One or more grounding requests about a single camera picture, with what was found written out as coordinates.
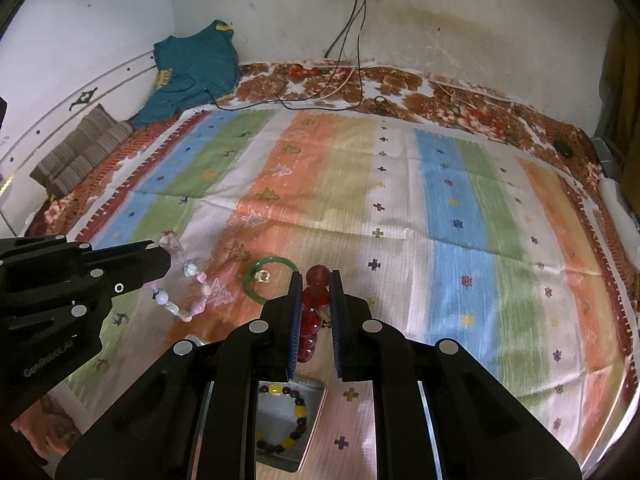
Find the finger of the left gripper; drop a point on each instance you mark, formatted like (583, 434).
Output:
(17, 249)
(130, 264)

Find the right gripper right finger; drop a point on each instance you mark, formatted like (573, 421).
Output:
(438, 413)

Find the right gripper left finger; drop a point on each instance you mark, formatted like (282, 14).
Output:
(193, 413)

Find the green jade bangle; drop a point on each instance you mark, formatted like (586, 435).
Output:
(258, 273)

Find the silver metal tin box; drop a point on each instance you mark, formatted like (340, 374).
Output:
(287, 424)

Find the striped colourful bed sheet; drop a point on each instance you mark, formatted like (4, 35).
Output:
(360, 239)

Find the teal knitted sweater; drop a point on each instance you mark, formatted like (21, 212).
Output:
(191, 71)

